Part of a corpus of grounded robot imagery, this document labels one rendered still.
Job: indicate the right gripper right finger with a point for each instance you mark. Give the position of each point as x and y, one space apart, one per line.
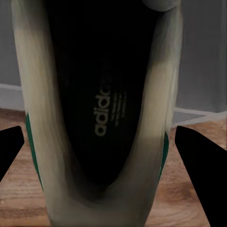
206 164

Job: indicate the gym shoe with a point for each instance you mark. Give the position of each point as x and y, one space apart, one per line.
99 81

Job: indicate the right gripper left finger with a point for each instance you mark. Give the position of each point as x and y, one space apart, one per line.
11 141

